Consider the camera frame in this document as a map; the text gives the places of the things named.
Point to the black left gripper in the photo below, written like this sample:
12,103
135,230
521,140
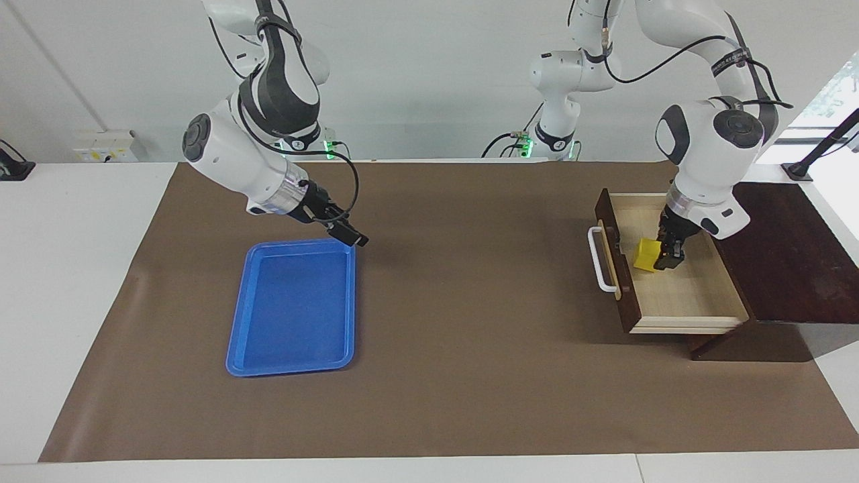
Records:
676,228

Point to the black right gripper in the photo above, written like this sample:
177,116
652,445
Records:
309,200

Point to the yellow cube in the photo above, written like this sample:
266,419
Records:
646,256

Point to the wooden drawer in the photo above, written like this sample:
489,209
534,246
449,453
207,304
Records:
678,295

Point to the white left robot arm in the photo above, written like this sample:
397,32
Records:
704,134

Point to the blue plastic tray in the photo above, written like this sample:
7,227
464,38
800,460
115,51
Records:
295,308

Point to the dark wooden cabinet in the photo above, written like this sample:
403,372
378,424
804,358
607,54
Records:
792,255

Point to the brown table mat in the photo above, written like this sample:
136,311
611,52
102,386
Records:
456,335

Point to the black angled stand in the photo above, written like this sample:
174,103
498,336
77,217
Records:
822,146

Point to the black clamp base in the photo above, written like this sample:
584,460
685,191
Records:
13,168

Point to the white wall socket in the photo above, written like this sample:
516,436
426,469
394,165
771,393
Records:
107,146

